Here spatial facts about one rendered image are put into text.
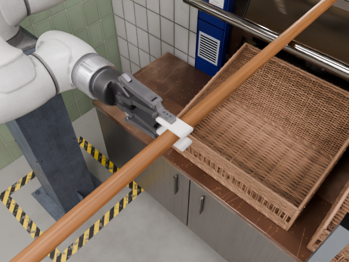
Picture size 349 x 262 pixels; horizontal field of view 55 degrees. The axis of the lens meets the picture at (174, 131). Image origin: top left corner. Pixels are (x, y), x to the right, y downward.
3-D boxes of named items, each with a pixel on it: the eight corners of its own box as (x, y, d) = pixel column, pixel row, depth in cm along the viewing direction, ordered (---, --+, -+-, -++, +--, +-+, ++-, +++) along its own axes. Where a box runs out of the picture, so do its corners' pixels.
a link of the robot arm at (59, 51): (108, 79, 82) (64, 106, 75) (69, 53, 89) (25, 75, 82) (103, 41, 74) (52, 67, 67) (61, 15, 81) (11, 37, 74)
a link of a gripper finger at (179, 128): (165, 112, 65) (165, 109, 65) (193, 130, 62) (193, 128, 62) (155, 120, 64) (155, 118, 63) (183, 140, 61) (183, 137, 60)
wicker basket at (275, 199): (236, 88, 162) (245, 39, 141) (347, 151, 138) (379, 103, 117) (168, 146, 139) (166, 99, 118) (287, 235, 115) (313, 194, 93)
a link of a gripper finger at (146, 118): (117, 102, 70) (117, 106, 71) (155, 135, 66) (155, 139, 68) (130, 92, 71) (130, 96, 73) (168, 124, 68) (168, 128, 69)
